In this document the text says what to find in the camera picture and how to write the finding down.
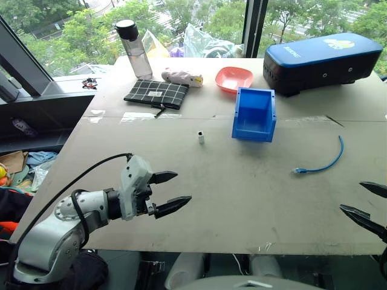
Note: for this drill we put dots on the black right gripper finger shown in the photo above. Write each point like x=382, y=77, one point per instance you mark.
x=362, y=219
x=378, y=188

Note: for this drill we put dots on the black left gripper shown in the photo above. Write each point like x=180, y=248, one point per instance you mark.
x=142, y=201

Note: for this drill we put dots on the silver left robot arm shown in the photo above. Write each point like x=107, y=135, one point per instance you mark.
x=51, y=238

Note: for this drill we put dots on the white block with black hole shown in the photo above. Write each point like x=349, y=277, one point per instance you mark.
x=201, y=137

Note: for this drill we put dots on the white rounded robot leg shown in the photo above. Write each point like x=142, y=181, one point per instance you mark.
x=184, y=270
x=266, y=266

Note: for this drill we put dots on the black checked zipper pouch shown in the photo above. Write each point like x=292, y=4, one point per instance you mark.
x=157, y=93

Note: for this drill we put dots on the blue plastic storage bin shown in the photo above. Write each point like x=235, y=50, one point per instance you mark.
x=254, y=121

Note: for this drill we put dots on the black bag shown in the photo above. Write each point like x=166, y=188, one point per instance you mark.
x=90, y=272

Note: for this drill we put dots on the grey rounded robot torso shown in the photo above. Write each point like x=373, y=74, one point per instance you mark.
x=229, y=284

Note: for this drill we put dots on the pink soft toy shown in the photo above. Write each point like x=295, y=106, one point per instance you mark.
x=181, y=77

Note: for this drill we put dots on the small crumpled plastic bag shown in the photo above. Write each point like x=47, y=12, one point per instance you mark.
x=39, y=178

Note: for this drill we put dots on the light blue cloth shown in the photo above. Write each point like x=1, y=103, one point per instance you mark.
x=42, y=157

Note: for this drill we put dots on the pink plastic bowl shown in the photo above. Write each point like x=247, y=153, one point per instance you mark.
x=234, y=79

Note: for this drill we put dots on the small black toy drone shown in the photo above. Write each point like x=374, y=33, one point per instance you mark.
x=89, y=83

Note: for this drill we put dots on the clear bottle with black cap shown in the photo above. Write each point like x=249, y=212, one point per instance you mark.
x=139, y=57

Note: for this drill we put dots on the blue black case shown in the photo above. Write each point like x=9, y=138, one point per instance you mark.
x=317, y=63

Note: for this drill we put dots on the yellow clear plastic bag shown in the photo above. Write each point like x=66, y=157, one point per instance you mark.
x=152, y=45

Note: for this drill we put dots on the brown cardboard piece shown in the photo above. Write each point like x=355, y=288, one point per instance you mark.
x=13, y=161

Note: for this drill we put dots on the purple patterned object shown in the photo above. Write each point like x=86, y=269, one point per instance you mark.
x=24, y=127

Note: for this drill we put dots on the yellow toy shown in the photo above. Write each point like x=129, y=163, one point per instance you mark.
x=2, y=173

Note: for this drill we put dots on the grey slanted window beam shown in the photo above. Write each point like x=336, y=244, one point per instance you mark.
x=21, y=60

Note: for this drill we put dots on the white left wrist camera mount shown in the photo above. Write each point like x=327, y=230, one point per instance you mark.
x=136, y=172

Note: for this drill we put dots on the black window frame post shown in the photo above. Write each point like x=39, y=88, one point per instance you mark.
x=254, y=27

